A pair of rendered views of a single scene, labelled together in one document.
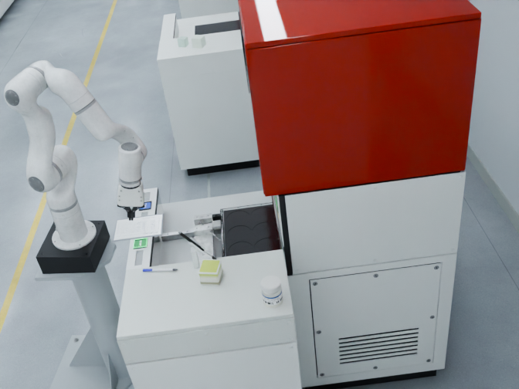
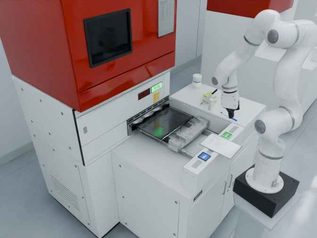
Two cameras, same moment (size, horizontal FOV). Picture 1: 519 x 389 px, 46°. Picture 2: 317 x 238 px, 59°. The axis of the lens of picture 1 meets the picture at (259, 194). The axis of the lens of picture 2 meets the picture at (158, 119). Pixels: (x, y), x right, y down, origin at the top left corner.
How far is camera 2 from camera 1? 3.51 m
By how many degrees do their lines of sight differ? 101
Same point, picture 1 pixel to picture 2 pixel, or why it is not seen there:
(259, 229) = (159, 119)
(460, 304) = not seen: hidden behind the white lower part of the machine
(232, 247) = (180, 120)
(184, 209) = (168, 175)
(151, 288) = (238, 113)
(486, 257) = (24, 171)
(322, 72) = not seen: outside the picture
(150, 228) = (213, 140)
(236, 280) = (200, 97)
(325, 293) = not seen: hidden behind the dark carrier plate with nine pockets
